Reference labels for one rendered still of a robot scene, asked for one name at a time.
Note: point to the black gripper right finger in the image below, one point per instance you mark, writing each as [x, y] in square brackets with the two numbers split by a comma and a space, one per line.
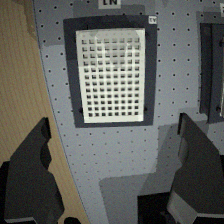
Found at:
[197, 191]

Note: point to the grey perforated base plate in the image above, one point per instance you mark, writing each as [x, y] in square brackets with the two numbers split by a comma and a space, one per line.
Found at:
[111, 166]

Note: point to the white rectangular plate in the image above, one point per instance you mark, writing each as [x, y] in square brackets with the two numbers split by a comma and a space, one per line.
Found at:
[222, 91]

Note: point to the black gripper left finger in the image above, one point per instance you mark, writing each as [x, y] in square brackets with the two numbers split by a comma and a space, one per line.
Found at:
[28, 191]

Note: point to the white plate with grid of square wells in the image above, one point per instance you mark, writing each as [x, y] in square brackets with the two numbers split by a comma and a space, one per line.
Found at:
[99, 60]

